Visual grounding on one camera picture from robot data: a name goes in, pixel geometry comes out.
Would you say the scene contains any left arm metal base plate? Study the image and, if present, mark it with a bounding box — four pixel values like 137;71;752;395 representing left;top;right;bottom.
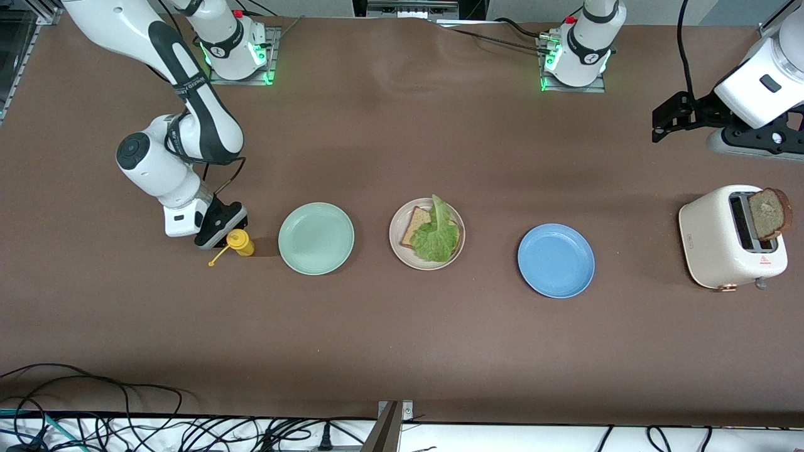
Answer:
537;35;607;94

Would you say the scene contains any beige plate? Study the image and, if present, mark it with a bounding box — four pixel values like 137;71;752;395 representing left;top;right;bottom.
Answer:
389;198;467;271

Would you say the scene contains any green lettuce leaf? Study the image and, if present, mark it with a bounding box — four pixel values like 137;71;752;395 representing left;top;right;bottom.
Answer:
411;194;460;263

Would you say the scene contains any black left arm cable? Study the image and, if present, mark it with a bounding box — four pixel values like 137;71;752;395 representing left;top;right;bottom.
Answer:
677;0;698;101

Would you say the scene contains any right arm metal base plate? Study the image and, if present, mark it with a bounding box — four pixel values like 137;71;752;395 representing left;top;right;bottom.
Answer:
209;26;280;86

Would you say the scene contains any mint green plate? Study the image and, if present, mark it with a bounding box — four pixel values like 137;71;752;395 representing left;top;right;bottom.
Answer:
278;202;356;276

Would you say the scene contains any cream white toaster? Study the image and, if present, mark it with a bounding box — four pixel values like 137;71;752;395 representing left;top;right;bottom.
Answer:
678;184;789;293

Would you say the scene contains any metal table bracket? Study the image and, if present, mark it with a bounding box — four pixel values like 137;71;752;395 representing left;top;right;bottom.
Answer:
361;400;415;452

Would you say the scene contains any black metal stand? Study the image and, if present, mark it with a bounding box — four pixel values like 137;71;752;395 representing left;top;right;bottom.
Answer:
352;0;487;23

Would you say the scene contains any blue plate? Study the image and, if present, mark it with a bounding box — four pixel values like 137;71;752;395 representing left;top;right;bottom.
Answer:
517;223;596;299

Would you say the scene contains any aluminium frame rail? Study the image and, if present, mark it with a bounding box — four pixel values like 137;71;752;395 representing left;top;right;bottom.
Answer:
757;0;804;43
0;0;63;123

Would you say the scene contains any black looped floor cable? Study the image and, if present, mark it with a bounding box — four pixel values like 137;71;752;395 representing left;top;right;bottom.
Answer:
0;363;183;434

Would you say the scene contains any teal cable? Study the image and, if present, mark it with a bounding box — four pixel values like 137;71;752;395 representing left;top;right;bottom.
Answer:
0;408;85;452

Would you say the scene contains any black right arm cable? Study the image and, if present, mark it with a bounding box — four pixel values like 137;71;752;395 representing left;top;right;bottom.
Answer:
210;157;247;195

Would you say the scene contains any brown bread slice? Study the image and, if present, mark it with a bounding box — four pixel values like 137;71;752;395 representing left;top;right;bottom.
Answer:
747;187;794;241
400;207;462;249

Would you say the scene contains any thin black table cable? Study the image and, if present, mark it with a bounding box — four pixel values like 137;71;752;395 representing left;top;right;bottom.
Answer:
440;24;548;53

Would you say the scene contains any yellow mustard squeeze bottle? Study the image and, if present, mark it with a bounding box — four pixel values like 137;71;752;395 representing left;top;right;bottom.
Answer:
209;229;256;267

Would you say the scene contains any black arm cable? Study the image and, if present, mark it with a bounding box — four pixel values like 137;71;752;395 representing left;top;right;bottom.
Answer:
677;0;698;101
210;157;247;195

